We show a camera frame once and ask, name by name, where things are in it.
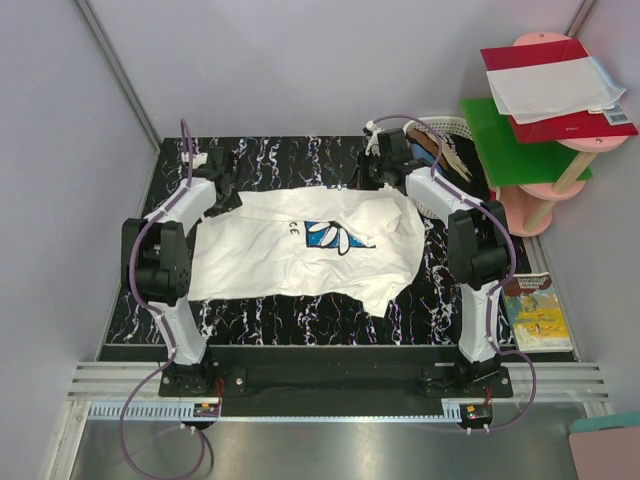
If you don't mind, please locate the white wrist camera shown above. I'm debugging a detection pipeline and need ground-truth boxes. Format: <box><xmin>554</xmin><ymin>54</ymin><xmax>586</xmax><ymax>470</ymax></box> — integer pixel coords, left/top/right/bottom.
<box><xmin>181</xmin><ymin>153</ymin><xmax>208</xmax><ymax>169</ymax></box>
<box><xmin>363</xmin><ymin>120</ymin><xmax>382</xmax><ymax>156</ymax></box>

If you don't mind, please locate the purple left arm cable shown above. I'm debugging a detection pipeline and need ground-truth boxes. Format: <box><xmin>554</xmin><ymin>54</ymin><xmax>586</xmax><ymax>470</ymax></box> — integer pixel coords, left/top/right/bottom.
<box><xmin>118</xmin><ymin>118</ymin><xmax>217</xmax><ymax>480</ymax></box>

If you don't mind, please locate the white mesh cloth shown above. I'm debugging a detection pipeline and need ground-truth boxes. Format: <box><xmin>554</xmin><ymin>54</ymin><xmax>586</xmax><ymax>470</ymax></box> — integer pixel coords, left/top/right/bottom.
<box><xmin>487</xmin><ymin>56</ymin><xmax>626</xmax><ymax>124</ymax></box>

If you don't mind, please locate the white daisy print t-shirt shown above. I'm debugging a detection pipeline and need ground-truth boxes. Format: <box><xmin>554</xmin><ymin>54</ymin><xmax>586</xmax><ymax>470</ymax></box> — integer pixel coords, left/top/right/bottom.
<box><xmin>188</xmin><ymin>186</ymin><xmax>425</xmax><ymax>317</ymax></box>

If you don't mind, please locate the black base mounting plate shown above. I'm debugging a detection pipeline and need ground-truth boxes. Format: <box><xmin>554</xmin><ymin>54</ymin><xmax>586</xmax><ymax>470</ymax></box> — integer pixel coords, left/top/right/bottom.
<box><xmin>159</xmin><ymin>363</ymin><xmax>513</xmax><ymax>399</ymax></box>

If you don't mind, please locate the black printed t-shirt in basket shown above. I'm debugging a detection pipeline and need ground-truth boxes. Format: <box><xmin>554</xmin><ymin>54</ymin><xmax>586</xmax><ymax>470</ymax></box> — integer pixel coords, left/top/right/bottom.
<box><xmin>407</xmin><ymin>128</ymin><xmax>496</xmax><ymax>201</ymax></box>

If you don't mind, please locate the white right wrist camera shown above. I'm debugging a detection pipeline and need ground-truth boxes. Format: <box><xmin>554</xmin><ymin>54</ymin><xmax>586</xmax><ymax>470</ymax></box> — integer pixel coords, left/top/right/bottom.
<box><xmin>363</xmin><ymin>120</ymin><xmax>382</xmax><ymax>156</ymax></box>

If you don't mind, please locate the pink two-tier stand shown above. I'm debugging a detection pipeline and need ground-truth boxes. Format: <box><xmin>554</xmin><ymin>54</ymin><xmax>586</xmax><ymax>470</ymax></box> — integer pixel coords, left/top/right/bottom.
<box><xmin>481</xmin><ymin>32</ymin><xmax>638</xmax><ymax>237</ymax></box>

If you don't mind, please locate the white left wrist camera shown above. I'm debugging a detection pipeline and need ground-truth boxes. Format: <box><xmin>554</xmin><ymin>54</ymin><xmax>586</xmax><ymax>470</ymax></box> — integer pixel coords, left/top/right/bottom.
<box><xmin>181</xmin><ymin>153</ymin><xmax>208</xmax><ymax>169</ymax></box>

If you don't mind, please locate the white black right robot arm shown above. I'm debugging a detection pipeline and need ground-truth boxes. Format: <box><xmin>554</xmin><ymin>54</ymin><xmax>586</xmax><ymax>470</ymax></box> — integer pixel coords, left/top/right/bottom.
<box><xmin>352</xmin><ymin>121</ymin><xmax>516</xmax><ymax>397</ymax></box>

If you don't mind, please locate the yellow illustrated paperback book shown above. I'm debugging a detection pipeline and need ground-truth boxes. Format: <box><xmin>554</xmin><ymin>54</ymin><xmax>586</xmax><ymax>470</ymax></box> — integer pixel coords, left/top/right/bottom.
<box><xmin>502</xmin><ymin>272</ymin><xmax>573</xmax><ymax>353</ymax></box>

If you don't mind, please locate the green plastic sheet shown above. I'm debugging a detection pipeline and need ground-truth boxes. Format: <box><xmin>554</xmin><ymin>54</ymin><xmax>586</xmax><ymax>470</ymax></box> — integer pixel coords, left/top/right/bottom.
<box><xmin>460</xmin><ymin>98</ymin><xmax>578</xmax><ymax>187</ymax></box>

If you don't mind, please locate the pink board corner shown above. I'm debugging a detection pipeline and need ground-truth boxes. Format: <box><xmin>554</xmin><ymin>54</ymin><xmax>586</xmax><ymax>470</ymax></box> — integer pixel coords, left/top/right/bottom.
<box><xmin>569</xmin><ymin>427</ymin><xmax>640</xmax><ymax>480</ymax></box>

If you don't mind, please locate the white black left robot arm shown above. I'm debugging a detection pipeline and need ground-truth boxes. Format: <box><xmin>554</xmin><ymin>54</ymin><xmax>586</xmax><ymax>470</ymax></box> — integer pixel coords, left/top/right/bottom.
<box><xmin>121</xmin><ymin>146</ymin><xmax>242</xmax><ymax>396</ymax></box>

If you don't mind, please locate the teal cloth edge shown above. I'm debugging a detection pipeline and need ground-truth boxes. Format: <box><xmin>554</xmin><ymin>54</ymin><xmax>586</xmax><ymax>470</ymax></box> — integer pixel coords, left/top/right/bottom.
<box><xmin>570</xmin><ymin>412</ymin><xmax>640</xmax><ymax>433</ymax></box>

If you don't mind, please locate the red plastic folder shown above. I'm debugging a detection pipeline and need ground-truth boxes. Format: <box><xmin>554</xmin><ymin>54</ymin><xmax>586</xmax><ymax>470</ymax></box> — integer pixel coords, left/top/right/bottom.
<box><xmin>481</xmin><ymin>39</ymin><xmax>638</xmax><ymax>144</ymax></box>

